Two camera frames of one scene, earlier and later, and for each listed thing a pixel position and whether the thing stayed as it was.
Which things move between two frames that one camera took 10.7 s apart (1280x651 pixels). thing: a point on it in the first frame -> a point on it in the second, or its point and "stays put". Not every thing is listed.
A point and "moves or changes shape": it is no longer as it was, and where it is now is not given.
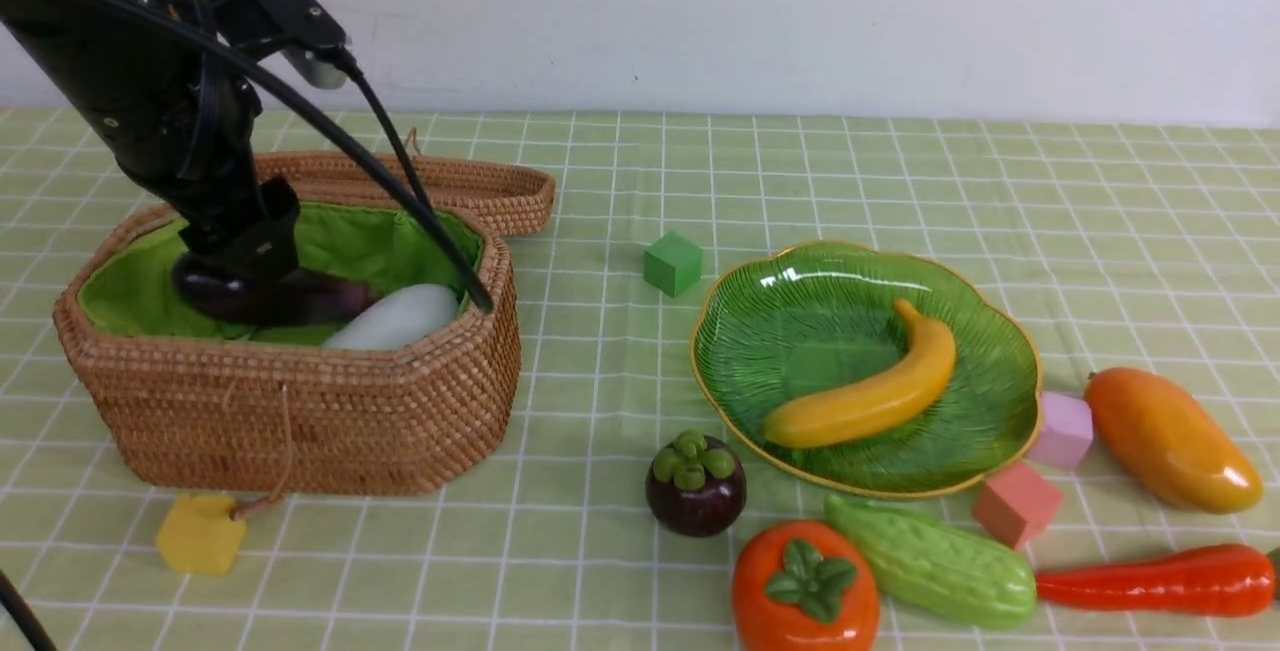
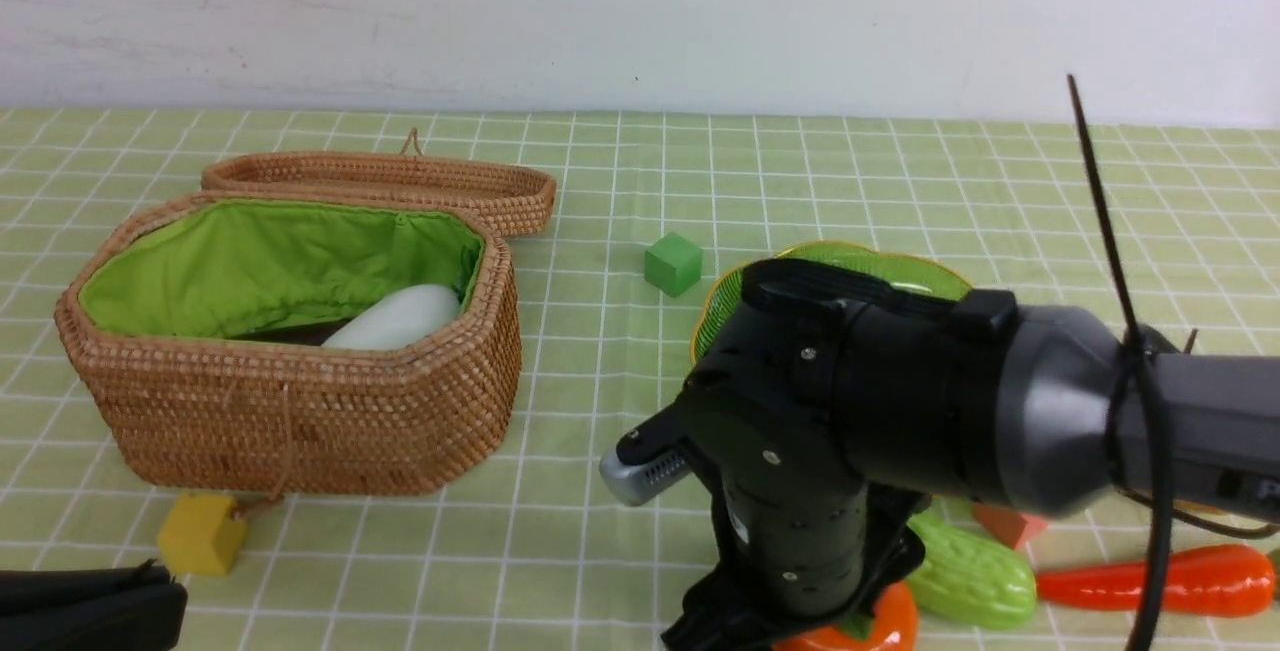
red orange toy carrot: x=1224 y=580 stays put
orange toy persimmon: x=799 y=585 moves or changes shape
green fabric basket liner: x=134 y=289 stays put
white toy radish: x=395 y=318 stays put
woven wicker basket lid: x=519 y=200 stays put
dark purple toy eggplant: x=222 y=294 -> x=309 y=334
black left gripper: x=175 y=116 -> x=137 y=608
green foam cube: x=672 y=263 stays put
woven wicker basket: x=280 y=419 stays put
